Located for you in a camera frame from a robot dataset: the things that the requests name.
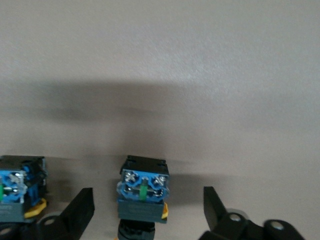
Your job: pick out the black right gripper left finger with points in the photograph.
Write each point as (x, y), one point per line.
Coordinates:
(77, 212)

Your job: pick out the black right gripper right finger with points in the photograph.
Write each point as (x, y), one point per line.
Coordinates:
(215, 212)

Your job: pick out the blue push-button switch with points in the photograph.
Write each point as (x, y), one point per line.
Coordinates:
(142, 190)

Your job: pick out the red push button switch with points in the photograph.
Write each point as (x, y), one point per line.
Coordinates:
(15, 185)

